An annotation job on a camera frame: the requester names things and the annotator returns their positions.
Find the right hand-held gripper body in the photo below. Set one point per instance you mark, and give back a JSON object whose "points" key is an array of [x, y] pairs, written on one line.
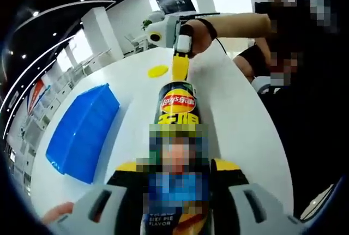
{"points": [[166, 32]]}

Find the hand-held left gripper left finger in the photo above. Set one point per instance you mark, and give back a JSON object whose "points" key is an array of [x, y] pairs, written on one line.
{"points": [[90, 213]]}

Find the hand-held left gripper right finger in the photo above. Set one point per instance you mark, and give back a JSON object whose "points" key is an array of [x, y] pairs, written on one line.
{"points": [[253, 213]]}

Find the yellow round container lid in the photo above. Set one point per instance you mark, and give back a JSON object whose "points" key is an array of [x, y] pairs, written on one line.
{"points": [[157, 71]]}

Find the dark tall chip container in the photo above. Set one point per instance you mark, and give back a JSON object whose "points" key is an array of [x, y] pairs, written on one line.
{"points": [[177, 101]]}

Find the blue plastic box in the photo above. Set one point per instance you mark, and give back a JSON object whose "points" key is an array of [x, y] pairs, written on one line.
{"points": [[81, 137]]}

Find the person's left hand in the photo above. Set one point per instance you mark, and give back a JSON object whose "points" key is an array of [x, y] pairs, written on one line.
{"points": [[57, 214]]}

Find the person's right hand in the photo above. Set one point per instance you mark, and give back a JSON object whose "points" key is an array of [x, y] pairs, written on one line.
{"points": [[201, 40]]}

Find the green potted plant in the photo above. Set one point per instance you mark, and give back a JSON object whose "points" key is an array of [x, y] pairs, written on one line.
{"points": [[147, 24]]}

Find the white table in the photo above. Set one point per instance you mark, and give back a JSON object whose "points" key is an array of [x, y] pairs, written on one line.
{"points": [[240, 137]]}

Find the white chest device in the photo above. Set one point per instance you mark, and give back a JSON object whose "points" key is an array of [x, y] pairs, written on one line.
{"points": [[259, 85]]}

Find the person in dark vest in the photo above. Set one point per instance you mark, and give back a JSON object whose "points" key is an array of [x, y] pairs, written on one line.
{"points": [[313, 109]]}

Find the dark wall screen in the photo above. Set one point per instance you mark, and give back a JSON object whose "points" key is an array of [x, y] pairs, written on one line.
{"points": [[174, 2]]}

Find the blue orange wall poster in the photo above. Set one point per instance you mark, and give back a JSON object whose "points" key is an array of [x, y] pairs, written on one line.
{"points": [[36, 98]]}

